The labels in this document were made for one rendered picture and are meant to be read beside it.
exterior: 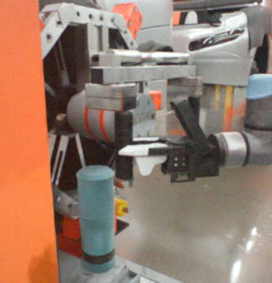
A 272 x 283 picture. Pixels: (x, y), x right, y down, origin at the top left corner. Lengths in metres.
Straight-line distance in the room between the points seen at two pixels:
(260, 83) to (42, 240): 0.49
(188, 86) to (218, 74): 2.43
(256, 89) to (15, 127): 0.49
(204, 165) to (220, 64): 2.66
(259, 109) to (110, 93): 0.30
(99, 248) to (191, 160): 0.33
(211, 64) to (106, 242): 2.66
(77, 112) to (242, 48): 2.71
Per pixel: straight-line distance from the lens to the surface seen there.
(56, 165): 0.92
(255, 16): 3.56
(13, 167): 0.32
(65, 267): 1.16
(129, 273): 1.37
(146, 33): 1.48
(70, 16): 0.78
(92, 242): 0.78
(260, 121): 0.67
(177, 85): 0.88
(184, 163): 0.62
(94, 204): 0.73
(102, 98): 0.59
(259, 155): 0.68
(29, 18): 0.32
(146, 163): 0.59
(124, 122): 0.58
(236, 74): 3.38
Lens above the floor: 0.99
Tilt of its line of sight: 15 degrees down
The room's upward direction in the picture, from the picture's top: straight up
